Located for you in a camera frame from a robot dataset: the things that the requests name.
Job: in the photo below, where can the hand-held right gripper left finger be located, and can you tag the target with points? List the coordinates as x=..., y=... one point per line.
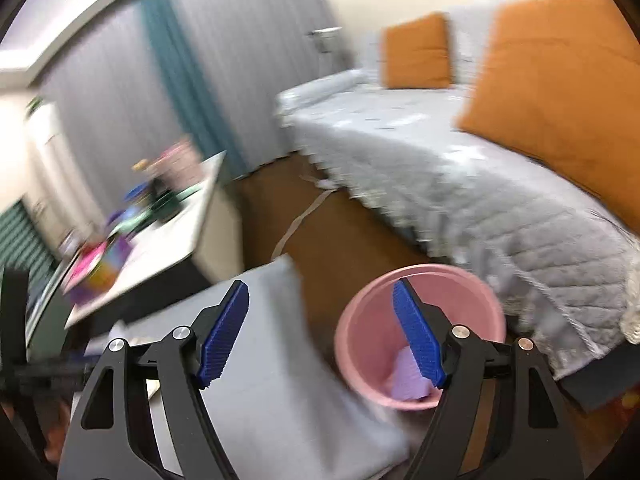
x=220, y=340

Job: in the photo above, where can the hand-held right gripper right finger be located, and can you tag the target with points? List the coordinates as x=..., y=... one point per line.
x=417, y=340

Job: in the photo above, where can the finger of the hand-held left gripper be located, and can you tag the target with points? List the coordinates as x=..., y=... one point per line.
x=60, y=370

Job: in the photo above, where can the purple foam net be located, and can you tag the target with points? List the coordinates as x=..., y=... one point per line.
x=405, y=385

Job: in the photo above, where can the pink plastic bin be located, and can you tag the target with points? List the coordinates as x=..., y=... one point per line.
x=370, y=340

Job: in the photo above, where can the green checked covered television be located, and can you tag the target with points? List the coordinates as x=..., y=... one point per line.
x=25, y=240

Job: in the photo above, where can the colourful rectangular box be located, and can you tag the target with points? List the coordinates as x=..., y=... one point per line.
x=100, y=270

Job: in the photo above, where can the white top coffee table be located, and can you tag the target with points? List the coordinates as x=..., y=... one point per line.
x=175, y=235

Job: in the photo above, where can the dark green round container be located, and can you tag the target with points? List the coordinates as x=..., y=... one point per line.
x=170, y=205

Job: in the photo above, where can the grey quilted sofa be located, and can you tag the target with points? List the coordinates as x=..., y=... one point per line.
x=450, y=185

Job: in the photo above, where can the white standing air conditioner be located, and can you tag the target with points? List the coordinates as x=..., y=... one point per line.
x=47, y=160

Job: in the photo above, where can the stack of blue bowls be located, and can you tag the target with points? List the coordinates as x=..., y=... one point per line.
x=136, y=194

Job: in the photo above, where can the pink basket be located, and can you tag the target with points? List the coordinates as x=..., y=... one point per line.
x=177, y=162

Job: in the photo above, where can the white power strip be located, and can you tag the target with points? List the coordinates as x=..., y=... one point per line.
x=320, y=182

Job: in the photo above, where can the grey curtain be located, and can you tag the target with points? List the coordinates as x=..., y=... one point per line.
x=260, y=60
x=110, y=85

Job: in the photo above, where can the teal curtain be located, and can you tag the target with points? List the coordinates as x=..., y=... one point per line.
x=190, y=85

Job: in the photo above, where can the large orange cushion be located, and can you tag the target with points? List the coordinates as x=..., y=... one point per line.
x=560, y=90

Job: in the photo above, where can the small orange cushion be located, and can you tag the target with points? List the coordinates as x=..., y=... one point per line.
x=417, y=50

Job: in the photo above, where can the white floor lamp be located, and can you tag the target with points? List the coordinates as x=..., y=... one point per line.
x=324, y=37

